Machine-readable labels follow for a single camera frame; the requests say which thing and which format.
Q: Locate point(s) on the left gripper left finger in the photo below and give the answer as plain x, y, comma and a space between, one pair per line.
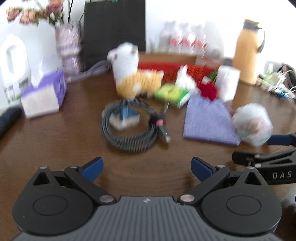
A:
84, 176

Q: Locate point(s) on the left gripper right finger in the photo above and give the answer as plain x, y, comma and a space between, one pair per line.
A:
211, 179

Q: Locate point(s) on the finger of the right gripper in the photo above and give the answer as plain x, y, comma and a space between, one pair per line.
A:
251, 159
282, 140

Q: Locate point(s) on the pale green plastic bag ball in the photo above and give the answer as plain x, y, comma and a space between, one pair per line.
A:
252, 124

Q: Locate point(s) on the purple knitted cloth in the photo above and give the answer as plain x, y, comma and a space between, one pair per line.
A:
210, 121

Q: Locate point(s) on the small blue white box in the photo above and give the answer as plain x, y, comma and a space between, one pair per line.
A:
124, 118

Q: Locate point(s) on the green tissue pack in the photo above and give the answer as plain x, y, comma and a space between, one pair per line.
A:
172, 94

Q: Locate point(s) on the red rose toy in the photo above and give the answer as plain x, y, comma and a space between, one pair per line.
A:
207, 86

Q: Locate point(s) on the white tissue pack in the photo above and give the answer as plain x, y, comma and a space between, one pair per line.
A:
184, 80

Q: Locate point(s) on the white yellow plush alpaca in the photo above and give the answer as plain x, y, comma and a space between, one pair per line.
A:
131, 82

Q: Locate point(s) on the red cardboard box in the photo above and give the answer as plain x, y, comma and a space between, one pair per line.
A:
198, 66

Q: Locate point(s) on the white power strip with chargers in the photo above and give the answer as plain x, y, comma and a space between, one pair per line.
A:
278, 81

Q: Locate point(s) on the purple tissue box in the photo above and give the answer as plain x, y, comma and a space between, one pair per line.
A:
47, 97

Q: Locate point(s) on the black cylindrical case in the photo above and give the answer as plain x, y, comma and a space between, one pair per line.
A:
8, 119

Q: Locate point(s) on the yellow thermos jug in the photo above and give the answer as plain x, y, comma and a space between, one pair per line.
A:
248, 47

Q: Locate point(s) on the water bottle right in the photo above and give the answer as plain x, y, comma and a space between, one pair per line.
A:
201, 43

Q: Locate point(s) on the water bottle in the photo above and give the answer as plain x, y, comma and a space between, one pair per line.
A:
201, 43
167, 36
186, 39

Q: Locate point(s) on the white detergent bottle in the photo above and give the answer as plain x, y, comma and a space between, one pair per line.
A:
15, 70

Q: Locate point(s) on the water bottle middle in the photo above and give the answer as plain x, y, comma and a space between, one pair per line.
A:
186, 39

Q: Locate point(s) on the water bottle left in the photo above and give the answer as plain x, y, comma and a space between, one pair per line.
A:
167, 36

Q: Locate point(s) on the purple flower vase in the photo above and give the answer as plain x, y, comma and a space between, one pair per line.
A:
69, 47

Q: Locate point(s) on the black paper bag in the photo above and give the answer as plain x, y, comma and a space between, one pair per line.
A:
107, 24

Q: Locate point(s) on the pink artificial flowers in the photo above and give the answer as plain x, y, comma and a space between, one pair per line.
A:
52, 13

